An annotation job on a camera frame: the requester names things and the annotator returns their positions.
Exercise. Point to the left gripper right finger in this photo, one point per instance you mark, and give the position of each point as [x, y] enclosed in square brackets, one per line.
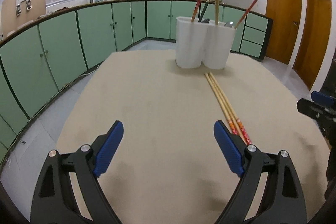
[282, 201]

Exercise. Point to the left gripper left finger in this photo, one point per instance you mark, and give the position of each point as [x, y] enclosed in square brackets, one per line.
[54, 200]

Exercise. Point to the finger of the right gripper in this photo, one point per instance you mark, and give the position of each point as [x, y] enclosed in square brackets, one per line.
[323, 99]

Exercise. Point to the bamboo chopstick orange end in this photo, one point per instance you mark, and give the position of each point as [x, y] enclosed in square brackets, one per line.
[222, 104]

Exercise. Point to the bamboo chopstick red end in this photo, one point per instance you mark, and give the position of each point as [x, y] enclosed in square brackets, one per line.
[237, 122]

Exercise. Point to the dark green black chopstick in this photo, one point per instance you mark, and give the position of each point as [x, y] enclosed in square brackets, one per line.
[203, 11]

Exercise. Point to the green lower kitchen cabinets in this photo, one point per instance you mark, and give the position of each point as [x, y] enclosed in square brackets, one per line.
[38, 61]

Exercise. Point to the wooden door right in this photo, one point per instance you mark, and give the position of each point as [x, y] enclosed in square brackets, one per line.
[314, 41]

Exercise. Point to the wooden door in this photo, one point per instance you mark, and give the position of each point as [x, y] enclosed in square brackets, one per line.
[314, 41]
[286, 15]

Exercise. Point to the wooden door left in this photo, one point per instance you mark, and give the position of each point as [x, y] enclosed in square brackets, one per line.
[286, 15]

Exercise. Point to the beige table mat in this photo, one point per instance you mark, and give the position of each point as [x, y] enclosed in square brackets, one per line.
[169, 167]

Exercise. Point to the red chopstick right compartment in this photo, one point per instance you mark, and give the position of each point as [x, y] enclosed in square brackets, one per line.
[245, 14]

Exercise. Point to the metal spoon right compartment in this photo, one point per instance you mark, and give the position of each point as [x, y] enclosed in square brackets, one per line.
[229, 24]

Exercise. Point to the metal spoon compartment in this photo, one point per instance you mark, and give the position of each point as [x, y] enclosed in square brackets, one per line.
[206, 20]
[229, 24]

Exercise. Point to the white double utensil holder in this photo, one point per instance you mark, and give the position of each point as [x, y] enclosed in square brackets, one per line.
[207, 44]

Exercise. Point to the metal spoon left compartment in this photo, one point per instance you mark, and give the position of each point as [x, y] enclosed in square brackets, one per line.
[206, 20]

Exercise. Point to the plain bamboo chopstick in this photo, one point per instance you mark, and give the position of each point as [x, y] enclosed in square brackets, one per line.
[216, 12]

